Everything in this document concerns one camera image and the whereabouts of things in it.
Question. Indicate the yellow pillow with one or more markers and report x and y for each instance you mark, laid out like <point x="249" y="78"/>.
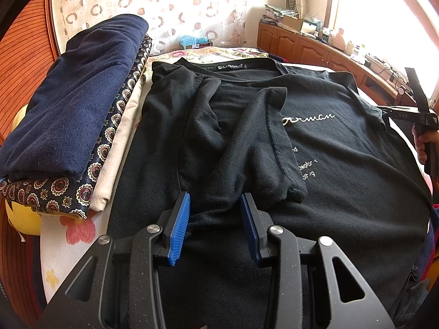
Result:
<point x="20" y="219"/>

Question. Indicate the circle patterned curtain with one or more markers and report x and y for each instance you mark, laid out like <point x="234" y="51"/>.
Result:
<point x="171" y="7"/>

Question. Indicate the wooden slatted wardrobe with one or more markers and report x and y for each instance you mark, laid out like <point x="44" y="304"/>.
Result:
<point x="24" y="58"/>

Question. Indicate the person's right hand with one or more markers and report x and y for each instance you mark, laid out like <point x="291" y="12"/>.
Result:
<point x="423" y="144"/>

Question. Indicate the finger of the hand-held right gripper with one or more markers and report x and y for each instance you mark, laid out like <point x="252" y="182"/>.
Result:
<point x="416" y="89"/>
<point x="398" y="112"/>

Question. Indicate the bright window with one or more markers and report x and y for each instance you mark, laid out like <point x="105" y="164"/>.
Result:
<point x="394" y="13"/>

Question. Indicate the person's dark jeans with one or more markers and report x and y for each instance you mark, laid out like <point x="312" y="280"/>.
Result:
<point x="411" y="305"/>

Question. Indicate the teal plastic packet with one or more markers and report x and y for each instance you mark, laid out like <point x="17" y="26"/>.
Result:
<point x="193" y="41"/>

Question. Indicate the beige floral blanket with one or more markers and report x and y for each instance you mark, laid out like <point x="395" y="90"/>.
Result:
<point x="212" y="54"/>

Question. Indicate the navy medallion patterned cloth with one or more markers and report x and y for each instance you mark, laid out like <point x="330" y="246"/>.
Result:
<point x="58" y="192"/>

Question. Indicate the folded navy cloth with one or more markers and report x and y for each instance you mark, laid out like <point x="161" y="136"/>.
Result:
<point x="79" y="92"/>

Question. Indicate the folded cream cloth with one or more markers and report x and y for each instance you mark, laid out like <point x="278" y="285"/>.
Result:
<point x="116" y="150"/>

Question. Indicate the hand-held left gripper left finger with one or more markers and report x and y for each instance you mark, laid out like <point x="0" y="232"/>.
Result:
<point x="180" y="229"/>

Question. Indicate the cardboard box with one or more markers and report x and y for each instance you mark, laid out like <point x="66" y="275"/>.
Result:
<point x="293" y="23"/>

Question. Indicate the black t-shirt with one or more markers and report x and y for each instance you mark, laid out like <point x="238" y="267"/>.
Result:
<point x="223" y="126"/>

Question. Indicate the white pink-flowered bed sheet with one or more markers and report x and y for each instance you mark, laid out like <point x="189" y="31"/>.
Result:
<point x="68" y="243"/>

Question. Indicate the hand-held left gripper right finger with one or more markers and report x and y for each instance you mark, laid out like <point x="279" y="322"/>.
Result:
<point x="248" y="226"/>

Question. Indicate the wooden cabinet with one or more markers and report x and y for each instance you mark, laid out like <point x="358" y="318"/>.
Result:
<point x="308" y="48"/>

